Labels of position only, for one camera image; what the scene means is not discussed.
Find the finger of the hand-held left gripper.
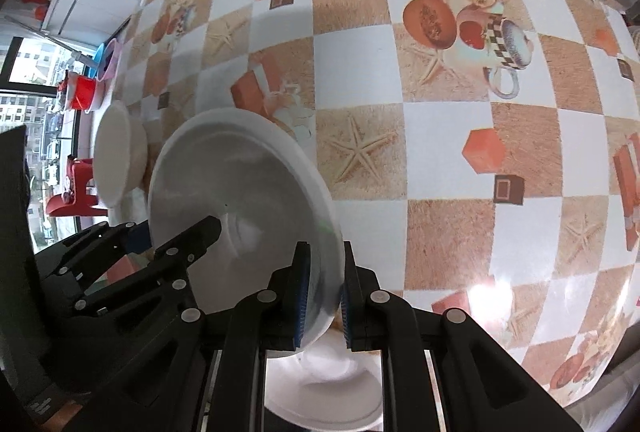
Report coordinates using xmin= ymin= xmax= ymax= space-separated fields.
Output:
xmin=74 ymin=215 xmax=223 ymax=329
xmin=34 ymin=221 xmax=151 ymax=285

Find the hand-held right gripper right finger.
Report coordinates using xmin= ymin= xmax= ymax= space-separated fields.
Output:
xmin=341 ymin=241 xmax=586 ymax=432

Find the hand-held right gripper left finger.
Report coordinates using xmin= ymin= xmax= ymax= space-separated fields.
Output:
xmin=65 ymin=242 xmax=313 ymax=432

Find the pink square plate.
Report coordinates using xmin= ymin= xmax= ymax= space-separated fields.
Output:
xmin=106 ymin=256 xmax=146 ymax=285

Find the large white bowl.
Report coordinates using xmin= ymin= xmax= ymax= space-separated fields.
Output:
xmin=147 ymin=108 xmax=346 ymax=355

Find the red plastic stool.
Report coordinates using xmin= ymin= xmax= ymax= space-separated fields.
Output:
xmin=45 ymin=157 xmax=108 ymax=217

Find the checkered printed tablecloth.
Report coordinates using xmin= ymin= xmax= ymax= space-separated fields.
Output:
xmin=107 ymin=0 xmax=640 ymax=413

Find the red bucket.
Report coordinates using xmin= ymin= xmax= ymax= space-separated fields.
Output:
xmin=65 ymin=74 xmax=99 ymax=113

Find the pink basin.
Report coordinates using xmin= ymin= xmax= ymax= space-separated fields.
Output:
xmin=97 ymin=38 xmax=124 ymax=83

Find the blue basin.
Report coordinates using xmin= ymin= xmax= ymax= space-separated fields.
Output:
xmin=90 ymin=42 xmax=108 ymax=73

